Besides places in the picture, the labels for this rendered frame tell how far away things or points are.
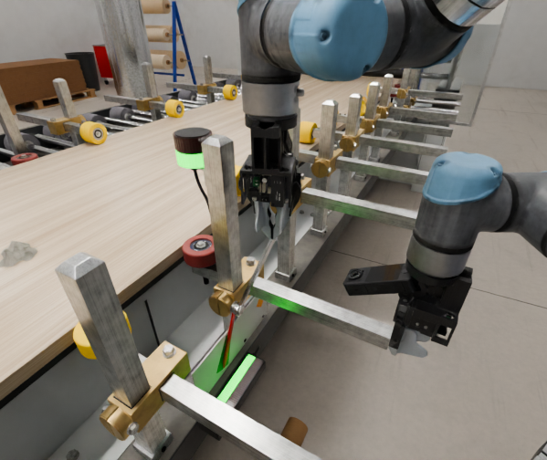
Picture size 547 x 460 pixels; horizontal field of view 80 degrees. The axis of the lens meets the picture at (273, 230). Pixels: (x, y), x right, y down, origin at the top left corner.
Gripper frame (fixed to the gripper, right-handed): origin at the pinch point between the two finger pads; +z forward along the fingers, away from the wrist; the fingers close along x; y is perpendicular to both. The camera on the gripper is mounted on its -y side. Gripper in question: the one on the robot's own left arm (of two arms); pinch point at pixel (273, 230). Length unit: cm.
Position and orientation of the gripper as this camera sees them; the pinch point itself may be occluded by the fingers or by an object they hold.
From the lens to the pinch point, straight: 56.8
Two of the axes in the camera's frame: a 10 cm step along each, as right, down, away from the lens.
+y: -1.5, 5.4, -8.3
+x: 9.9, 0.8, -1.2
